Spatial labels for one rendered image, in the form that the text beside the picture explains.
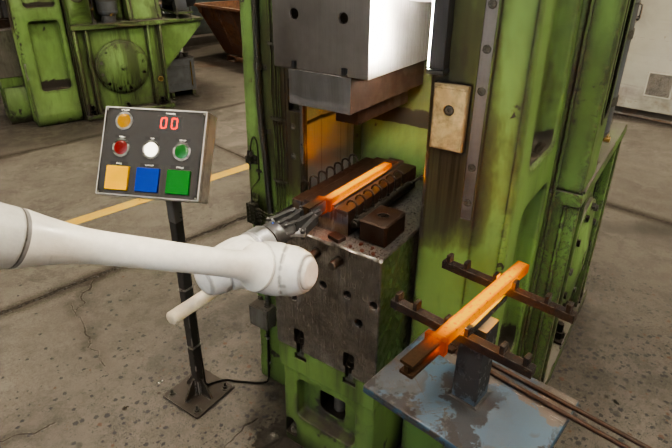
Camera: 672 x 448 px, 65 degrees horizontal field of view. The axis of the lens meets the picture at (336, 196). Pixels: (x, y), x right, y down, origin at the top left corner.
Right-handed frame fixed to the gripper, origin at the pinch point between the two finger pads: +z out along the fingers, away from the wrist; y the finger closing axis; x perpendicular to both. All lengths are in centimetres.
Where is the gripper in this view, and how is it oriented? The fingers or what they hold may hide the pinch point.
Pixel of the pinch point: (315, 209)
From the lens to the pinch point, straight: 146.2
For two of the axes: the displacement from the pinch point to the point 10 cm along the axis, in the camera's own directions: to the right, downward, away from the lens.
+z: 5.7, -3.7, 7.4
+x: -0.1, -9.0, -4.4
